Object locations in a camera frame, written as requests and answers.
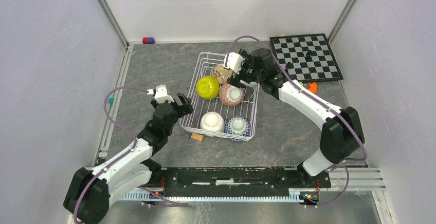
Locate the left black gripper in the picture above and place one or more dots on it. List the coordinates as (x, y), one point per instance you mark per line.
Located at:
(184, 109)

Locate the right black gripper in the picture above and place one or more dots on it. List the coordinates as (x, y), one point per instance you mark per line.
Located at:
(248, 60)

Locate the red floral pattern bowl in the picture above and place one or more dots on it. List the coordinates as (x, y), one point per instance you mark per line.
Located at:
(231, 96)

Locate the yellow-green bowl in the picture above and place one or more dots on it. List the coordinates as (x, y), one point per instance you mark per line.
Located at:
(208, 87)

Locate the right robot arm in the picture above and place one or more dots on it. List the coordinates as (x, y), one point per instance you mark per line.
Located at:
(341, 131)

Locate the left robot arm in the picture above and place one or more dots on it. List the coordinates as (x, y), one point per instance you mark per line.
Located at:
(93, 191)

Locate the plain white bowl in rack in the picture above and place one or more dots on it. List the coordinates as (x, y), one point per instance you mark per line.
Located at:
(212, 121)

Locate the beige bowl with leaf motif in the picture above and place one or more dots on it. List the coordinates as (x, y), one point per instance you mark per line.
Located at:
(221, 73)

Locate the small wooden block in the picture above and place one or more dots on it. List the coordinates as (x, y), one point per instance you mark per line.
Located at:
(197, 137)

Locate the blue patterned bowl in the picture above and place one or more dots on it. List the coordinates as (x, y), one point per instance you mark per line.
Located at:
(238, 126)

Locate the black chess piece lower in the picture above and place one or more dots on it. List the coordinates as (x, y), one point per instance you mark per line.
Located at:
(289, 65)

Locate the black chess piece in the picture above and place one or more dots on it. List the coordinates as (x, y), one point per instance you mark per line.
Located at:
(289, 65)
(309, 54)

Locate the teal small clip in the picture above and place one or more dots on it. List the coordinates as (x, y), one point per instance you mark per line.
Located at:
(111, 100)

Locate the black chess piece upper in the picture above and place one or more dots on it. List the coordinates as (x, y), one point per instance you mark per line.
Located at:
(309, 54)

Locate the orange curved toy piece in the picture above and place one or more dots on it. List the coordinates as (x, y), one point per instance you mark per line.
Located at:
(312, 87)

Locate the red and purple block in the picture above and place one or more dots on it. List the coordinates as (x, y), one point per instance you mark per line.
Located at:
(148, 40)

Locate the black and white chessboard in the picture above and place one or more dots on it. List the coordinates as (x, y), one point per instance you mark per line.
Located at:
(320, 67)

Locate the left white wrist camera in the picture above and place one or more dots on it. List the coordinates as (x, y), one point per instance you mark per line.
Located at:
(160, 94)

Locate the white wire dish rack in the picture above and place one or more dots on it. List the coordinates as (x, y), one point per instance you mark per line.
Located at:
(220, 110)

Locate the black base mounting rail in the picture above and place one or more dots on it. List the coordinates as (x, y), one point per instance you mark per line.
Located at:
(270, 181)

